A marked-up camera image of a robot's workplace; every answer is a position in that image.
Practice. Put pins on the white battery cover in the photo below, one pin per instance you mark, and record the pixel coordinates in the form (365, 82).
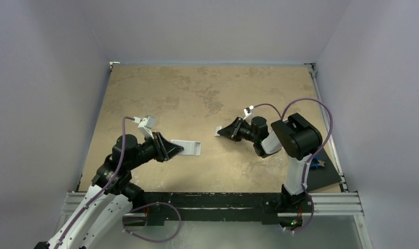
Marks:
(217, 130)

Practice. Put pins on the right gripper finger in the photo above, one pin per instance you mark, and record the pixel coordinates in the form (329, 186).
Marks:
(231, 127)
(227, 133)

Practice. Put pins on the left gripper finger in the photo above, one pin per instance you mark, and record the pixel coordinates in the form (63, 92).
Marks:
(171, 151)
(168, 145)

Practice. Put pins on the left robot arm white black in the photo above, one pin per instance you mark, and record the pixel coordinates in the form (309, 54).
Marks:
(111, 194)

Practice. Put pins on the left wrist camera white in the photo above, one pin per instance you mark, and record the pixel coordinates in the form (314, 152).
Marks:
(145, 125)

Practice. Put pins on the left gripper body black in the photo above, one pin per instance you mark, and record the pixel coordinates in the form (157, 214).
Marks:
(152, 149)

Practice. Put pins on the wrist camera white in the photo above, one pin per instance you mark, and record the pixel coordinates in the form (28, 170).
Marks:
(248, 111)
(145, 125)

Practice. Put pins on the blue handled pliers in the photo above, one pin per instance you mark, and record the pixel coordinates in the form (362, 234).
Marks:
(316, 163)

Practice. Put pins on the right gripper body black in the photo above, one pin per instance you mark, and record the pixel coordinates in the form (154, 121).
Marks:
(237, 129)

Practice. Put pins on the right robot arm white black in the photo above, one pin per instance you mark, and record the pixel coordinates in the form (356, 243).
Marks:
(296, 136)

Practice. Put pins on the aluminium table rail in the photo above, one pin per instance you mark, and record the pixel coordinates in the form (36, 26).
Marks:
(330, 143)

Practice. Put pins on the white remote control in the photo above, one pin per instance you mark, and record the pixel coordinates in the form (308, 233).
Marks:
(190, 148)

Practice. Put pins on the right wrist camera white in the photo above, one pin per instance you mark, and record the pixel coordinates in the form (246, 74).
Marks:
(248, 111)

